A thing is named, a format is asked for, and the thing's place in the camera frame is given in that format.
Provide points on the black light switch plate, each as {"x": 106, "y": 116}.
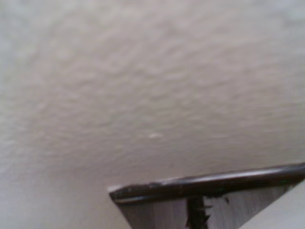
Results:
{"x": 250, "y": 205}

